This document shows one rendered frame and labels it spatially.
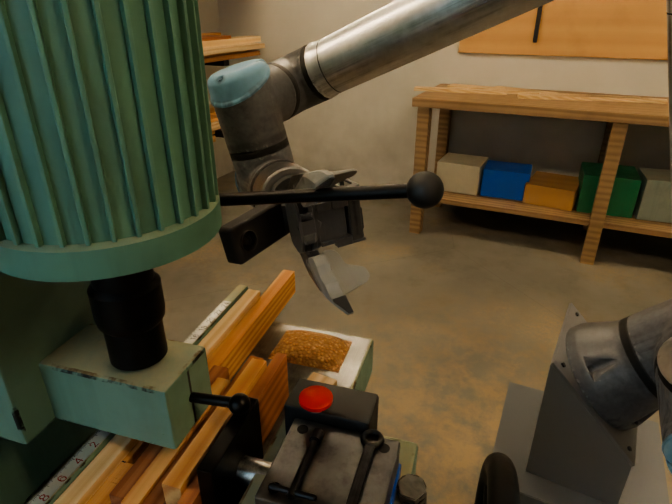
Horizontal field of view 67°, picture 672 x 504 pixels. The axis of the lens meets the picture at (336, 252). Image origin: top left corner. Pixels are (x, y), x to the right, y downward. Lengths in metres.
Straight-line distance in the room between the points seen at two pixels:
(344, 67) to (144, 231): 0.49
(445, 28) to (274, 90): 0.25
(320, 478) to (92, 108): 0.31
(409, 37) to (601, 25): 2.83
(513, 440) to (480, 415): 0.86
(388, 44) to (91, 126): 0.50
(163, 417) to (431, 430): 1.48
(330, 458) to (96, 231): 0.25
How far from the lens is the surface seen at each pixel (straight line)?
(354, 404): 0.47
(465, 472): 1.79
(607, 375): 0.95
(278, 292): 0.78
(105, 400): 0.52
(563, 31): 3.54
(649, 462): 1.20
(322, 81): 0.81
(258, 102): 0.73
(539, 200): 3.25
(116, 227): 0.36
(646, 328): 0.95
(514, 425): 1.16
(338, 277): 0.58
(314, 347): 0.69
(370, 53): 0.77
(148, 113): 0.35
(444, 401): 2.01
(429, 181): 0.46
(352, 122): 3.95
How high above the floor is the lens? 1.33
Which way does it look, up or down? 26 degrees down
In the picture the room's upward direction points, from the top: straight up
